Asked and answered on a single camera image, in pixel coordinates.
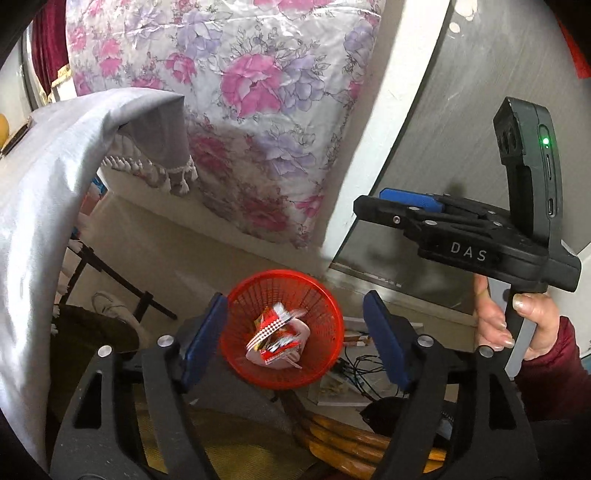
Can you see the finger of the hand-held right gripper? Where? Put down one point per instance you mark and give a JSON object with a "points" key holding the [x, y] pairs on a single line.
{"points": [[411, 196], [388, 212]]}

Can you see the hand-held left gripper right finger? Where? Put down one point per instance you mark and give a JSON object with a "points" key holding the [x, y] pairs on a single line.
{"points": [[385, 341]]}

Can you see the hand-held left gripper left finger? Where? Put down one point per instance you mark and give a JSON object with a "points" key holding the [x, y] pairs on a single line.
{"points": [[203, 341]]}

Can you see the red plastic mesh basket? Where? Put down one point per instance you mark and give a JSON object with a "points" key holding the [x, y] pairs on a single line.
{"points": [[318, 323]]}

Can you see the red snack bag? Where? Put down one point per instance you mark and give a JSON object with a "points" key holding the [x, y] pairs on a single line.
{"points": [[277, 346]]}

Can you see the person's right forearm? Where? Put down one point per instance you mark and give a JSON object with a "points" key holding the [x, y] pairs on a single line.
{"points": [[558, 378]]}

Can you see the person's right hand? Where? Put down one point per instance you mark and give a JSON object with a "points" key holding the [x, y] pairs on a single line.
{"points": [[545, 318]]}

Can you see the papers on floor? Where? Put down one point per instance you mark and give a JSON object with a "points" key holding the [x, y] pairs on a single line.
{"points": [[332, 387]]}

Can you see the person's white shoe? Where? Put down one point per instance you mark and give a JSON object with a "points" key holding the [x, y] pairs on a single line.
{"points": [[111, 307]]}

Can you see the orange wooden stool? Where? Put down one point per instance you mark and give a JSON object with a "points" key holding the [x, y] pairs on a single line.
{"points": [[341, 438]]}

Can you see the person's olive trouser leg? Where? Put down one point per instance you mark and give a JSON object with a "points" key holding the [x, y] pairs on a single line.
{"points": [[92, 355]]}

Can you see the grey metal door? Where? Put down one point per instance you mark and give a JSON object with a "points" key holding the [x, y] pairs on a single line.
{"points": [[452, 92]]}

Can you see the floral plastic wrapped mattress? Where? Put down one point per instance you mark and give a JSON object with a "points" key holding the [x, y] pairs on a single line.
{"points": [[240, 92]]}

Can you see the grey tablecloth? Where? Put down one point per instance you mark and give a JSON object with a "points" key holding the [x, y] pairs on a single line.
{"points": [[41, 207]]}

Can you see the phone in brown case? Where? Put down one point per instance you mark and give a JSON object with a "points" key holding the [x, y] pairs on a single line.
{"points": [[18, 138]]}

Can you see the yellow pomelo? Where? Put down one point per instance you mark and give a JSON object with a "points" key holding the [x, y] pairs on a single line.
{"points": [[2, 131]]}

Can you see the dark red curtain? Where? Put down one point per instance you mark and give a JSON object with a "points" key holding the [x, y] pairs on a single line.
{"points": [[48, 41]]}

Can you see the black metal table frame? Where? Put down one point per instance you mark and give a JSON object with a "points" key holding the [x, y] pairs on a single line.
{"points": [[115, 277]]}

